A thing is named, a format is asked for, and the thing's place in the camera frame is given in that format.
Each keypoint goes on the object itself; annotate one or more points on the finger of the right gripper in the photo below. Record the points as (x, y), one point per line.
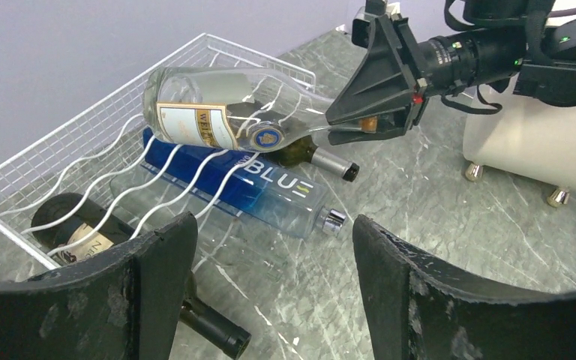
(376, 128)
(381, 84)

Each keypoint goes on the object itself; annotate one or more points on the dark bottle silver cap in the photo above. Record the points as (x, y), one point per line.
(303, 150)

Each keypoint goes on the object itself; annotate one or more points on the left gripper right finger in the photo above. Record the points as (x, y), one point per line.
(419, 306)

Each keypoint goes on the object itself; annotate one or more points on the cream cylindrical container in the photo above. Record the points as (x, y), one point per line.
(527, 138)

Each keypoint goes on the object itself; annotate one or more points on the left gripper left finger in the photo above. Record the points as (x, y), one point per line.
(122, 303)

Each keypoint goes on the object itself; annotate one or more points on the dark green wine bottle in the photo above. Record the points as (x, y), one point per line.
(207, 322)

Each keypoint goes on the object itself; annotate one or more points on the white wire wine rack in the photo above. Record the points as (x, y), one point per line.
(106, 138)

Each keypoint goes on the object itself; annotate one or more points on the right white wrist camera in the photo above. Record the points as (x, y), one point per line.
(360, 27)

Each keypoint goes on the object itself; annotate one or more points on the clear bottle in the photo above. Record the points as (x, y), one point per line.
(187, 106)

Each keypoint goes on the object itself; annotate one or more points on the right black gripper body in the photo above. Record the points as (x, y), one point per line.
(410, 46)

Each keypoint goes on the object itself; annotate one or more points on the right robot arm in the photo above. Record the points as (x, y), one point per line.
(493, 42)

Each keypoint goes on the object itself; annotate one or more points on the blue vodka bottle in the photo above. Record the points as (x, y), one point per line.
(270, 193)

